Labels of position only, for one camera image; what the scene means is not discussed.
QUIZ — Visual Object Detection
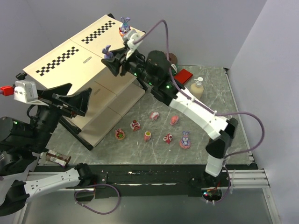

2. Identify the strawberry cake toy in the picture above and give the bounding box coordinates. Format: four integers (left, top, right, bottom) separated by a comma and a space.
130, 120, 141, 131

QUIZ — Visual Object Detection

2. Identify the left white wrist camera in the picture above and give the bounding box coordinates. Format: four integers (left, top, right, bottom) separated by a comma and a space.
14, 80, 38, 104

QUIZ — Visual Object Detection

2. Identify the pink white small toy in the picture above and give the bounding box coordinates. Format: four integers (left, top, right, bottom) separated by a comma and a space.
149, 112, 159, 121

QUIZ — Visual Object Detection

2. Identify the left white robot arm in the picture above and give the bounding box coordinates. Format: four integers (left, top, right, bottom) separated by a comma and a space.
0, 81, 92, 216

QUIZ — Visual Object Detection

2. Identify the purple sitting bunny toy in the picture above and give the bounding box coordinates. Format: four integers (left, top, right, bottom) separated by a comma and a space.
102, 45, 115, 63

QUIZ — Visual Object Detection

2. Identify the pink roll cake toy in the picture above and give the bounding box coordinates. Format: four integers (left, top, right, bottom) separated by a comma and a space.
143, 131, 151, 142

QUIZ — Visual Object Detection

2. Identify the red white fish toy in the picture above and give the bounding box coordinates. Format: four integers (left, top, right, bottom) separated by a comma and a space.
163, 133, 173, 144

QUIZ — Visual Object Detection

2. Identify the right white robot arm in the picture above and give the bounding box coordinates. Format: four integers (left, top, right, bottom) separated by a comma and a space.
101, 46, 238, 178

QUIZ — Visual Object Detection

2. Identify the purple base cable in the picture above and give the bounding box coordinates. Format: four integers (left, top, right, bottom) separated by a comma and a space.
74, 183, 120, 214

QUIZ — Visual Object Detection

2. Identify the red box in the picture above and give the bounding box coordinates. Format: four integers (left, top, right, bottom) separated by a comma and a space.
174, 69, 193, 84

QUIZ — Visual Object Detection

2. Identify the beige three-tier shelf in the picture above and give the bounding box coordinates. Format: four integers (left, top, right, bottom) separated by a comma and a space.
17, 14, 145, 150

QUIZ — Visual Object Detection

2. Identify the pink piglet toy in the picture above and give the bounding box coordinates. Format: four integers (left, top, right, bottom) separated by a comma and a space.
170, 115, 179, 126

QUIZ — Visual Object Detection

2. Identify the brown snack packet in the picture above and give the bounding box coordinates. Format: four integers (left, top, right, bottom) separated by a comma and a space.
45, 150, 71, 168

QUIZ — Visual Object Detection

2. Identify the beige soap pump bottle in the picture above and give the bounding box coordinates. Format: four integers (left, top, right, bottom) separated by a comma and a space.
190, 77, 204, 100

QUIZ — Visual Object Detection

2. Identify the brown green plush toy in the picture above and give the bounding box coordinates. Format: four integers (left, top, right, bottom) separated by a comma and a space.
169, 53, 178, 75

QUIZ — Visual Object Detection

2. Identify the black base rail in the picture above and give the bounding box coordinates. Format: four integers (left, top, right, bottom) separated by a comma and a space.
64, 163, 236, 199

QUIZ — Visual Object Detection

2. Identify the pink clover donut toy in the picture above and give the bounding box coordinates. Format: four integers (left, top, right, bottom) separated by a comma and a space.
114, 128, 125, 140

